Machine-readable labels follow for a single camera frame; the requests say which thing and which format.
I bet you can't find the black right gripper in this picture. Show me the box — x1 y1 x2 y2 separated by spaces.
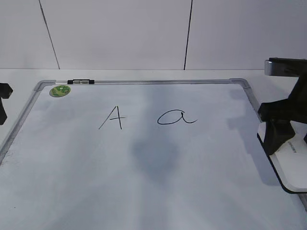
258 72 307 155

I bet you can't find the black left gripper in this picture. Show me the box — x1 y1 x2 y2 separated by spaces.
0 83 13 125

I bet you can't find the white whiteboard eraser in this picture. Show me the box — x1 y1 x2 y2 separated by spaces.
267 121 307 194

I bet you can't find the green round magnet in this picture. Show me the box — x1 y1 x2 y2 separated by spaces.
49 85 71 98

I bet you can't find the black silver board hanger clip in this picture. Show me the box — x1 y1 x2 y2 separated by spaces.
67 79 95 85

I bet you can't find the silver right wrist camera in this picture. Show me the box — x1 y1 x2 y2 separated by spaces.
264 57 307 77

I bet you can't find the white magnetic whiteboard grey frame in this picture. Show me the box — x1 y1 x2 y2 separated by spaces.
0 80 307 230

